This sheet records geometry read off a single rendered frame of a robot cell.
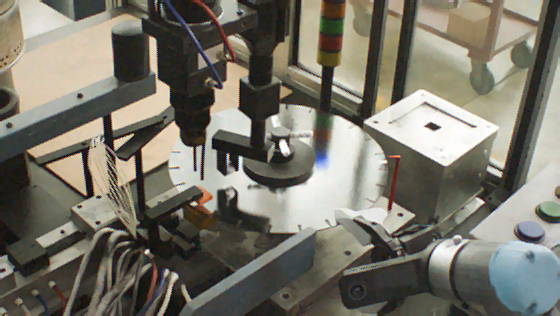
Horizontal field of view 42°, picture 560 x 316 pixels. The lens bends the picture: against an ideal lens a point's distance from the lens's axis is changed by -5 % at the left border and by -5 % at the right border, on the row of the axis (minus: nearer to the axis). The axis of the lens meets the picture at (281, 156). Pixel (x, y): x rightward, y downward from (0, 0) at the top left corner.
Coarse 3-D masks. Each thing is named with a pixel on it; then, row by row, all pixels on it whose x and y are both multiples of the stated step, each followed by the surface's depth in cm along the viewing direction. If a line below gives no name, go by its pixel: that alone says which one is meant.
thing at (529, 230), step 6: (522, 222) 111; (528, 222) 111; (534, 222) 111; (522, 228) 110; (528, 228) 110; (534, 228) 110; (540, 228) 110; (522, 234) 109; (528, 234) 109; (534, 234) 109; (540, 234) 109; (534, 240) 109
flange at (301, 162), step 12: (300, 144) 116; (276, 156) 111; (288, 156) 112; (300, 156) 114; (312, 156) 114; (252, 168) 111; (264, 168) 111; (276, 168) 111; (288, 168) 111; (300, 168) 111; (312, 168) 112; (276, 180) 109; (288, 180) 110
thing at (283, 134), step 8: (272, 120) 115; (272, 128) 111; (280, 128) 112; (288, 128) 112; (272, 136) 111; (280, 136) 110; (288, 136) 111; (296, 136) 112; (304, 136) 112; (280, 144) 109; (288, 144) 112; (288, 152) 108
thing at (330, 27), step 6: (324, 18) 131; (342, 18) 131; (324, 24) 131; (330, 24) 131; (336, 24) 131; (342, 24) 132; (324, 30) 132; (330, 30) 131; (336, 30) 131; (342, 30) 132
